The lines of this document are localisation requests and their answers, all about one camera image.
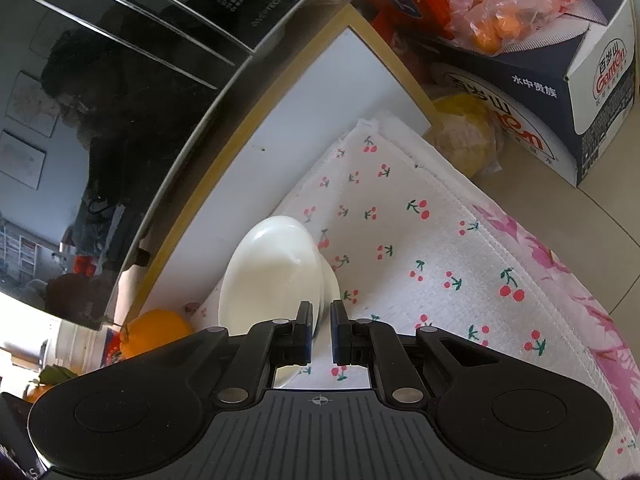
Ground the orange fruit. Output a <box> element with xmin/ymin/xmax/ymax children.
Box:
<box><xmin>119</xmin><ymin>309</ymin><xmax>195</xmax><ymax>359</ymax></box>

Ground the small cream bowl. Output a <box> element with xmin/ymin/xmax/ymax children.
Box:
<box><xmin>218</xmin><ymin>215</ymin><xmax>322</xmax><ymax>389</ymax></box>

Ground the blue and white carton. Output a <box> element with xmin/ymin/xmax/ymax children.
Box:
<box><xmin>409</xmin><ymin>0</ymin><xmax>640</xmax><ymax>189</ymax></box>

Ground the yellow fruit in plastic wrap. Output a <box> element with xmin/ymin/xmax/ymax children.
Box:
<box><xmin>429</xmin><ymin>92</ymin><xmax>504</xmax><ymax>177</ymax></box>

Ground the black induction cooker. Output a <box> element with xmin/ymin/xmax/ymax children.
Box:
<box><xmin>0</xmin><ymin>0</ymin><xmax>322</xmax><ymax>332</ymax></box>

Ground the small white bowl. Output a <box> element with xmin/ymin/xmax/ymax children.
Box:
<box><xmin>311</xmin><ymin>242</ymin><xmax>334</xmax><ymax>333</ymax></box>

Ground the pink floral cloth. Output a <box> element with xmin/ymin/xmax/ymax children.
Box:
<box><xmin>469</xmin><ymin>204</ymin><xmax>640</xmax><ymax>461</ymax></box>

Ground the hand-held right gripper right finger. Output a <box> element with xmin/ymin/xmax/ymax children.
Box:
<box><xmin>330</xmin><ymin>299</ymin><xmax>503</xmax><ymax>406</ymax></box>

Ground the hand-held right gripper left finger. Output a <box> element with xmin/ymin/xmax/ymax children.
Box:
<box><xmin>187</xmin><ymin>301</ymin><xmax>315</xmax><ymax>406</ymax></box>

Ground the plastic bag of oranges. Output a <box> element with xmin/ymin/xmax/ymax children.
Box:
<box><xmin>444</xmin><ymin>0</ymin><xmax>610</xmax><ymax>57</ymax></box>

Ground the cherry print tablecloth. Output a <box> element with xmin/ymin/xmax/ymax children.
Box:
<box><xmin>189</xmin><ymin>119</ymin><xmax>640</xmax><ymax>463</ymax></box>

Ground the white board with wooden edge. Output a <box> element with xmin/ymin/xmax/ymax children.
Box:
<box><xmin>134</xmin><ymin>9</ymin><xmax>437</xmax><ymax>322</ymax></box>

